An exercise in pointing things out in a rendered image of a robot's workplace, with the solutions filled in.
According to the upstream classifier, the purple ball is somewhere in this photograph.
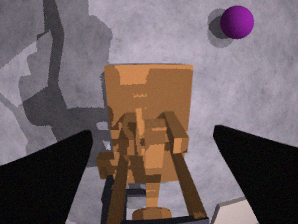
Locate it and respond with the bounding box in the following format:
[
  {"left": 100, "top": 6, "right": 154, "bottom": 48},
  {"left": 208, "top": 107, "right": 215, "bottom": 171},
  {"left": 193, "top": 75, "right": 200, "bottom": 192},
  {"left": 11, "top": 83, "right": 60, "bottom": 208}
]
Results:
[{"left": 220, "top": 6, "right": 254, "bottom": 39}]

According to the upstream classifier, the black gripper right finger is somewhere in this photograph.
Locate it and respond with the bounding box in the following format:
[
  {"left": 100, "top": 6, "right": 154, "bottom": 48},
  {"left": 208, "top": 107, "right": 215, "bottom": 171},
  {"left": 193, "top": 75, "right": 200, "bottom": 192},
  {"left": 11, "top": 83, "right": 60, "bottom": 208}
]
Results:
[{"left": 213, "top": 124, "right": 298, "bottom": 224}]

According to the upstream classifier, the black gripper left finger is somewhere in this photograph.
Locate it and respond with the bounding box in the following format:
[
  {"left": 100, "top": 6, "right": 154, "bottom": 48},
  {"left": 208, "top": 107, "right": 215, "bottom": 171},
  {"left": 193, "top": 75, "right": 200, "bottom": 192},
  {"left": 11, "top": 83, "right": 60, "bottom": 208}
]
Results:
[{"left": 0, "top": 129, "right": 93, "bottom": 224}]

